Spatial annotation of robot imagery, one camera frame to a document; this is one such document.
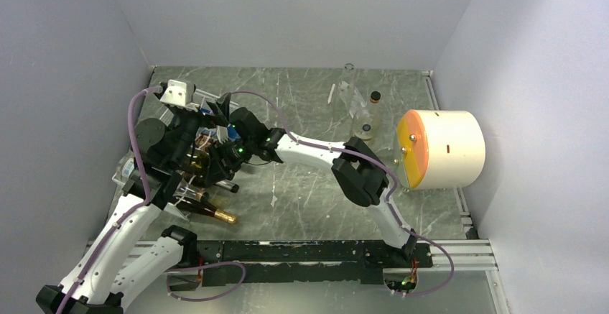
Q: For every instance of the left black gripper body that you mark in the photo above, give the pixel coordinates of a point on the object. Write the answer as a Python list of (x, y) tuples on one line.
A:
[(185, 125)]

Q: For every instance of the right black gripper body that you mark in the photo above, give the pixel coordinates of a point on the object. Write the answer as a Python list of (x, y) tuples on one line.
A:
[(233, 154)]

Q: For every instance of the dark green wine bottle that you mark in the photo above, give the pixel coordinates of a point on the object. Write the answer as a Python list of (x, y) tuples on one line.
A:
[(195, 168)]

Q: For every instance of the clear amber liquor bottle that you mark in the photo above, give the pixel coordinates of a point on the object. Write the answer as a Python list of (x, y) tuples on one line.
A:
[(367, 120)]

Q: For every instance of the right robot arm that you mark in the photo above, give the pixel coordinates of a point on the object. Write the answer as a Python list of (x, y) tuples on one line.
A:
[(359, 173)]

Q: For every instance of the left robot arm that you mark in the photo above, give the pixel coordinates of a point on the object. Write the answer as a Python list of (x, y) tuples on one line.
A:
[(101, 282)]

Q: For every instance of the blue clear bottle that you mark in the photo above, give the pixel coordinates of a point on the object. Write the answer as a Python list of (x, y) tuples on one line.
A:
[(206, 110)]

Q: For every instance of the gold foil wine bottle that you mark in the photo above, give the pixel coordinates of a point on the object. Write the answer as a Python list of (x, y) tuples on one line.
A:
[(207, 209)]

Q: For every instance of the clear bottle white label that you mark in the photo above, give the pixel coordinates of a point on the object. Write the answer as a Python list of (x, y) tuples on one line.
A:
[(125, 167)]

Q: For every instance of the white pink capped pen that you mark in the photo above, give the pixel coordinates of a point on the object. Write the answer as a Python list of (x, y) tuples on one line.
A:
[(330, 98)]

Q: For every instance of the clear glass flask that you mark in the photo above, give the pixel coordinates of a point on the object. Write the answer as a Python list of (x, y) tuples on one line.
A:
[(348, 76)]

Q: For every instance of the white cylinder orange face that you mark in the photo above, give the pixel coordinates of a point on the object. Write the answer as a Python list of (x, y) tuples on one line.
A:
[(438, 149)]

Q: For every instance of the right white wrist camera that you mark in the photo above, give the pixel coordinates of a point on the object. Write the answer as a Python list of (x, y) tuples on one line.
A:
[(224, 133)]

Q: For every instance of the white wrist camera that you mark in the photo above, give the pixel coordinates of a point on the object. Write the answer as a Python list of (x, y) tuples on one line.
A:
[(179, 94), (224, 133)]

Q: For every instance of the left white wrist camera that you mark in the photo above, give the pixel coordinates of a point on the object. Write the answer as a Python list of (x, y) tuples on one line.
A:
[(179, 94)]

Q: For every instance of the white wire wine rack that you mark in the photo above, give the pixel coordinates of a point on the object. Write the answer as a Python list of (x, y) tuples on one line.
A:
[(162, 158)]

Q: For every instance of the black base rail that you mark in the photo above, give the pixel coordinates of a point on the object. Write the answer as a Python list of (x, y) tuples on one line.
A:
[(365, 261)]

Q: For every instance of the aluminium frame rail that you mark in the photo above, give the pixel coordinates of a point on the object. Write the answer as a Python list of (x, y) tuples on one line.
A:
[(458, 282)]

